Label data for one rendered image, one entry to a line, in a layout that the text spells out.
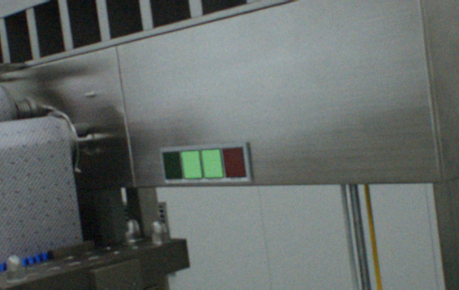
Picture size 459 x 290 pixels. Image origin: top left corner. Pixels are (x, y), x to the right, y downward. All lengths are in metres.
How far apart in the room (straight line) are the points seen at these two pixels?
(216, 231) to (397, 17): 4.11
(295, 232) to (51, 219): 3.10
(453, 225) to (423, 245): 2.78
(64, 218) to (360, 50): 0.77
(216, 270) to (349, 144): 4.08
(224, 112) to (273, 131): 0.13
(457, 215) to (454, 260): 0.08
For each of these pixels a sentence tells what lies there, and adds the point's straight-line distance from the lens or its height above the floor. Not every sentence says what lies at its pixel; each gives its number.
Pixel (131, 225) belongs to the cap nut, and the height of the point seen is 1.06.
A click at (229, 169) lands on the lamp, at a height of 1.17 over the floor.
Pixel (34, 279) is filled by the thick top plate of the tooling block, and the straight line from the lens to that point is 1.48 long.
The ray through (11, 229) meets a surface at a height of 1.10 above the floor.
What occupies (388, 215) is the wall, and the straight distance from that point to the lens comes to 4.24.
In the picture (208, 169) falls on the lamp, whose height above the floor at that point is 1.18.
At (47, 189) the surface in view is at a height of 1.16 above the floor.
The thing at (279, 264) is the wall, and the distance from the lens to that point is 4.85.
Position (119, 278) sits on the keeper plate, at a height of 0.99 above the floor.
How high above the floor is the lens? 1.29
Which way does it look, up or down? 3 degrees down
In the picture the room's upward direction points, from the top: 8 degrees counter-clockwise
